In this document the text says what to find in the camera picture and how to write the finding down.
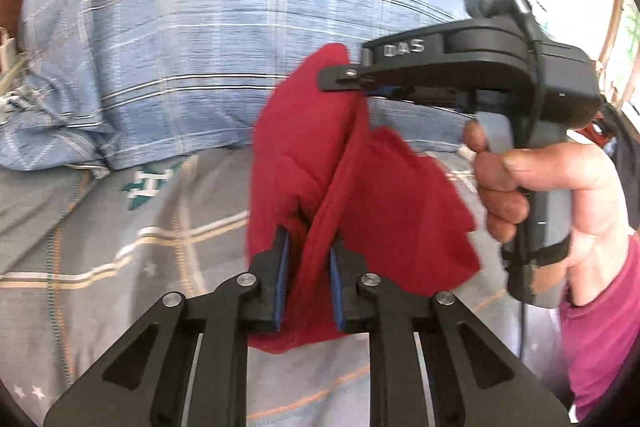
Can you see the person's right hand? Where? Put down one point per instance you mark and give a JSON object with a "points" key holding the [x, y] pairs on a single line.
{"points": [[590, 187]]}

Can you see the grey bedsheet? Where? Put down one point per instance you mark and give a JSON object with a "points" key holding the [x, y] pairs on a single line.
{"points": [[100, 232]]}

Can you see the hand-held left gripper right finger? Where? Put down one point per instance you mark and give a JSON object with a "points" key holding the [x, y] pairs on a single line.
{"points": [[337, 292]]}

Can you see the wooden window frame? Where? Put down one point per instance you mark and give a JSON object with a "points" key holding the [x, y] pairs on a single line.
{"points": [[614, 32]]}

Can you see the white charger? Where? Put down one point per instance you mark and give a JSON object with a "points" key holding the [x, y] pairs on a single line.
{"points": [[7, 49]]}

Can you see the person's right forearm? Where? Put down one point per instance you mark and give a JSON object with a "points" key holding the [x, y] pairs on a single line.
{"points": [[600, 347]]}

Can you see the red sweater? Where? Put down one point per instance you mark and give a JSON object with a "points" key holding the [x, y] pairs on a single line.
{"points": [[300, 147]]}

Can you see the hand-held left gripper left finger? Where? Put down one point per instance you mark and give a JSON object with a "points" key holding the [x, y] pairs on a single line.
{"points": [[283, 287]]}

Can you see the blue plaid pillow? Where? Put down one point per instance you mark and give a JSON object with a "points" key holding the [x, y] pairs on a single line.
{"points": [[175, 32]]}

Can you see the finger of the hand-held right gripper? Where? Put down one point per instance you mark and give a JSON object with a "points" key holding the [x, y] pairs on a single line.
{"points": [[387, 93], [340, 79]]}

